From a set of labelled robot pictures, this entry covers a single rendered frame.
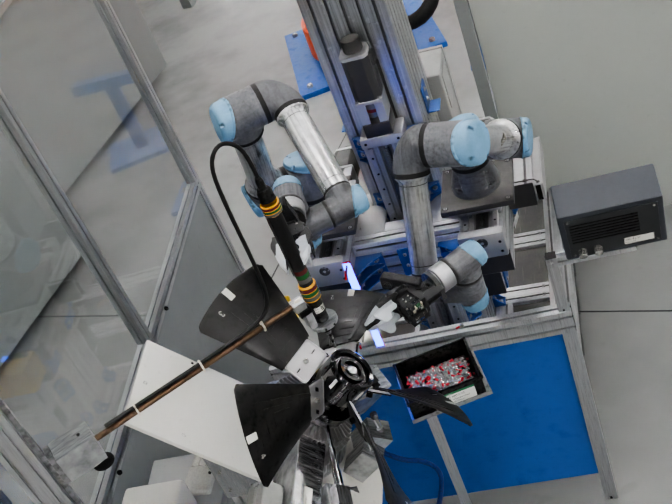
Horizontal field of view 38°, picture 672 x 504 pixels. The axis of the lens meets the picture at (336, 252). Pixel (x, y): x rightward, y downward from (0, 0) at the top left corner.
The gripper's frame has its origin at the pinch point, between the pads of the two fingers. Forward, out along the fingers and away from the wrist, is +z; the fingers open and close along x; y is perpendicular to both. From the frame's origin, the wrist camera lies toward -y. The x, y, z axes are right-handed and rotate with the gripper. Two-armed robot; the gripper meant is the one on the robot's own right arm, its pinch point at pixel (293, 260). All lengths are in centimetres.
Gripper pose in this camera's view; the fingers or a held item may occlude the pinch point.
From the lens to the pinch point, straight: 219.6
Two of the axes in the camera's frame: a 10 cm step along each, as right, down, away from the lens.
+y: 3.2, 7.5, 5.8
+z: 1.1, 5.8, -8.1
